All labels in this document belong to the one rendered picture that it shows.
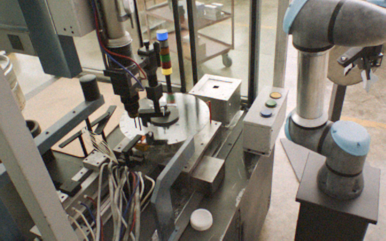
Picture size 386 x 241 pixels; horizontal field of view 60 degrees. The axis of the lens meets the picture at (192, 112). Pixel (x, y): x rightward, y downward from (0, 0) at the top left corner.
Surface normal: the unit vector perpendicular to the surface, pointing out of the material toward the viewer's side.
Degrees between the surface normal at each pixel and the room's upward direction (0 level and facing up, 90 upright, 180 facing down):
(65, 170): 0
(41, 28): 90
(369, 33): 92
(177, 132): 0
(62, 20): 90
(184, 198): 0
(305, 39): 98
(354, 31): 88
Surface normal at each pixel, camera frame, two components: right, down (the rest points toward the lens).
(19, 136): 0.90, 0.19
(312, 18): -0.69, 0.20
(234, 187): -0.07, -0.82
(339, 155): -0.70, 0.44
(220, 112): -0.43, 0.54
